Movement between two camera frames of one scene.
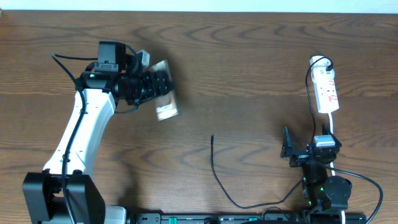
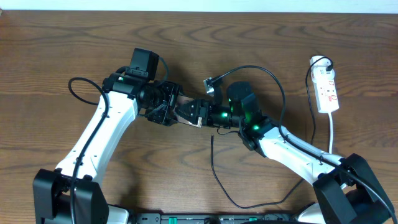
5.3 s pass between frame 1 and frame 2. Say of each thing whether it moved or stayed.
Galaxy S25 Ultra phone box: moved
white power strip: stayed
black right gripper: moved
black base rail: stayed
